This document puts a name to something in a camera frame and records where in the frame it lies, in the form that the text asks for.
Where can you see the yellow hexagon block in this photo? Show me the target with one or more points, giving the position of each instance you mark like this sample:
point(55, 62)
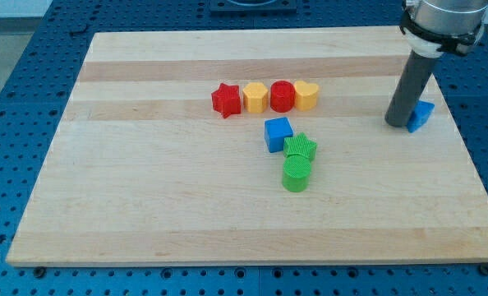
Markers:
point(255, 97)

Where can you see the red star block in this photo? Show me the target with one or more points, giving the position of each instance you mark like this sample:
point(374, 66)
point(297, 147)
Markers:
point(226, 100)

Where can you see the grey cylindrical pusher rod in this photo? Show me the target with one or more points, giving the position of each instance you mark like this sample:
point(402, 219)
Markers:
point(412, 82)

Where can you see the wooden board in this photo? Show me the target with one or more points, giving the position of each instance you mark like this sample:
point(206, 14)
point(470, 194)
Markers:
point(143, 172)

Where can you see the red cylinder block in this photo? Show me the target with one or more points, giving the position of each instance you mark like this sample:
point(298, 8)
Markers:
point(282, 96)

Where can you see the blue cube block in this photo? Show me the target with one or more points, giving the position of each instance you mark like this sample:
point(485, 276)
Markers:
point(276, 130)

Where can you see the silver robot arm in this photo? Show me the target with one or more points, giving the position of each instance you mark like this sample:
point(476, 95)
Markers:
point(434, 27)

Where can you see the green star block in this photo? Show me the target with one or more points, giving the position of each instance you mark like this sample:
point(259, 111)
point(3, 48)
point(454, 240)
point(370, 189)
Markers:
point(300, 145)

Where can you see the blue angled block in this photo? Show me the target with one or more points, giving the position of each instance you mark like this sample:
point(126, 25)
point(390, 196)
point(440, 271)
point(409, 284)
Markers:
point(420, 115)

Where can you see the green cylinder block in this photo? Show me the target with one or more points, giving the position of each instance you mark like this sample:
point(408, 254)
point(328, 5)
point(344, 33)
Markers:
point(296, 173)

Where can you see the yellow heart block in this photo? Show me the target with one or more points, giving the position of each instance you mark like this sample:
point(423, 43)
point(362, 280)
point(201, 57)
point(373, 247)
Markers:
point(306, 95)

